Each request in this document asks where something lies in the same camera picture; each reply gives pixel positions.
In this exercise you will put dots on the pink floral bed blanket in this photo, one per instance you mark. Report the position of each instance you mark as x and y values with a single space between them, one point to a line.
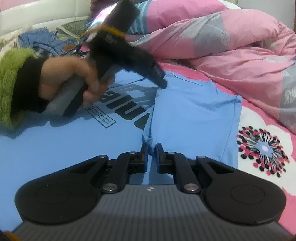
266 148

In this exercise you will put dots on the pink grey quilt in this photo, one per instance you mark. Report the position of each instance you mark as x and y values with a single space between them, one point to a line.
245 50

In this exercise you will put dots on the pile of jeans and plaid clothes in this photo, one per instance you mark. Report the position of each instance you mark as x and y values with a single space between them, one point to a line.
45 41

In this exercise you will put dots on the white pink bed headboard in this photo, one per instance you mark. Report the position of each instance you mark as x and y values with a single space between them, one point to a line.
18 14

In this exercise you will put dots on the green fuzzy left sleeve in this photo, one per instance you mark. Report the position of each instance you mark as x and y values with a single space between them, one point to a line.
20 80

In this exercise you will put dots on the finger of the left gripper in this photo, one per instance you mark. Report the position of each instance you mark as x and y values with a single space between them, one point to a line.
157 76

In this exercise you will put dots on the light blue t-shirt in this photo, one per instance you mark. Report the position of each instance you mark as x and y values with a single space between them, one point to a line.
192 117

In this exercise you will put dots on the teal pink striped pillow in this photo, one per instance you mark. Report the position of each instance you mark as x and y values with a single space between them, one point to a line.
144 17

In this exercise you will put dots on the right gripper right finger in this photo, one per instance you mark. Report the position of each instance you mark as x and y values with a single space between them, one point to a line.
176 164

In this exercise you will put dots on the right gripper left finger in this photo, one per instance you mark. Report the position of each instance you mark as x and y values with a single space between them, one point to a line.
127 164

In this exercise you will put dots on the green patterned pillow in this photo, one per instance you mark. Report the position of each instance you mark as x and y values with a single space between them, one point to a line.
74 29

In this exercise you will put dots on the operator left hand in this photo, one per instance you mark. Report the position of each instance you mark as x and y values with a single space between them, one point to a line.
55 71

